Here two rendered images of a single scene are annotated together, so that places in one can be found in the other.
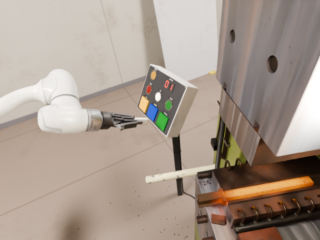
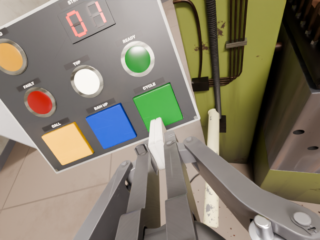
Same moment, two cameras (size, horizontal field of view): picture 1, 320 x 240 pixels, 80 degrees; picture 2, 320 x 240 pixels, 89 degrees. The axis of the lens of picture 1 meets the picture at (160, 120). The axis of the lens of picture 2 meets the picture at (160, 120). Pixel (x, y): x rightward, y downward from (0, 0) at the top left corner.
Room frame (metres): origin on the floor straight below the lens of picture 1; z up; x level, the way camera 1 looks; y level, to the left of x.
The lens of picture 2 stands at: (0.63, 0.17, 1.23)
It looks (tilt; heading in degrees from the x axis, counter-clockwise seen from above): 49 degrees down; 307
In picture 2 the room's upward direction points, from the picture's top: 29 degrees counter-clockwise
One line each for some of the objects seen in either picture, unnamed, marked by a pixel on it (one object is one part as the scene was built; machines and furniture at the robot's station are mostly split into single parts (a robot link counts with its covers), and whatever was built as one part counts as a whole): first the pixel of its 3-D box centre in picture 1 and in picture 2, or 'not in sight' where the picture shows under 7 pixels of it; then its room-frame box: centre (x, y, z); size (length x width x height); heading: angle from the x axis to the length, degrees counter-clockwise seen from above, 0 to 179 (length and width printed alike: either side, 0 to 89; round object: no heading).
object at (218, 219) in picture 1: (218, 219); not in sight; (0.28, -0.16, 0.92); 0.04 x 0.03 x 0.01; 72
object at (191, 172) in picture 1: (181, 174); (212, 158); (0.69, -0.08, 0.62); 0.44 x 0.05 x 0.05; 92
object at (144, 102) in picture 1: (144, 104); (69, 143); (0.93, 0.08, 1.01); 0.07 x 0.05 x 0.07; 27
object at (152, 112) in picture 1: (153, 112); (112, 126); (0.85, 0.03, 1.01); 0.07 x 0.05 x 0.07; 27
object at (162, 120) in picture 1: (162, 121); (158, 107); (0.76, -0.01, 1.01); 0.07 x 0.05 x 0.07; 27
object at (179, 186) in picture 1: (176, 155); not in sight; (0.90, -0.08, 0.54); 0.04 x 0.04 x 1.08; 2
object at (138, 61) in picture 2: (168, 105); (137, 59); (0.78, -0.05, 1.09); 0.05 x 0.03 x 0.04; 2
